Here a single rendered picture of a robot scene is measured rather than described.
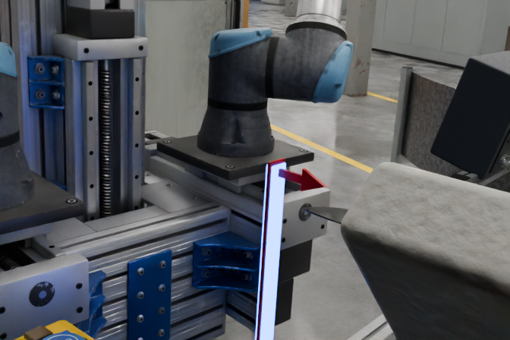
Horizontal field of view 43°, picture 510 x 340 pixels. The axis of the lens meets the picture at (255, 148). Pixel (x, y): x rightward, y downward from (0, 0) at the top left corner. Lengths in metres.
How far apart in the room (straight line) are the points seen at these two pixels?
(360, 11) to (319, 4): 6.10
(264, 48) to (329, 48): 0.12
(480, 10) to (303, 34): 9.20
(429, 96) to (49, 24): 2.03
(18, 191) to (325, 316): 1.98
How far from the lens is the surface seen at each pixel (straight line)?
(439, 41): 10.87
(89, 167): 1.14
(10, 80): 0.95
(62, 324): 0.61
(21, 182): 1.00
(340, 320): 2.76
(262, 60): 1.17
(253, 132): 1.20
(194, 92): 2.61
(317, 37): 1.18
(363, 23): 7.35
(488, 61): 1.17
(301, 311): 2.79
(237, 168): 1.13
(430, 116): 2.89
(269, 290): 0.72
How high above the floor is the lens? 1.38
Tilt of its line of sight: 16 degrees down
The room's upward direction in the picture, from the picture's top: 3 degrees clockwise
